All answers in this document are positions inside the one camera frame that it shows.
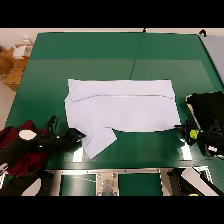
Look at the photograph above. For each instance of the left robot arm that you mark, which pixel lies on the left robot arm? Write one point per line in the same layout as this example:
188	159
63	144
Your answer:
28	134

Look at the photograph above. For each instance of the brown cardboard box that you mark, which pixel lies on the brown cardboard box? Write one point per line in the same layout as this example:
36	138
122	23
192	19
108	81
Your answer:
16	75

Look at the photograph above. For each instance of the white T-shirt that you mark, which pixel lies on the white T-shirt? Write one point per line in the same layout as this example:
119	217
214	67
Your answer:
126	110

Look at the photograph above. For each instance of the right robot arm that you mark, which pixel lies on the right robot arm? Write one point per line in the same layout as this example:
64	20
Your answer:
197	181

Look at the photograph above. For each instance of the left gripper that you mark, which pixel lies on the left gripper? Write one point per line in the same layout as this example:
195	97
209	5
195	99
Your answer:
73	138

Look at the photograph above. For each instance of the silver frame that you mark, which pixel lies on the silver frame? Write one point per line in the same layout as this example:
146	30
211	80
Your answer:
108	183

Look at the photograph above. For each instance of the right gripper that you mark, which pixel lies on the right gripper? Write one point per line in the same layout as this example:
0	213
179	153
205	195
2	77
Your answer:
184	131

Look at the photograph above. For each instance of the red garment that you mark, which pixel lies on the red garment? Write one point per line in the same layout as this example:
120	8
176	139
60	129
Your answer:
20	163

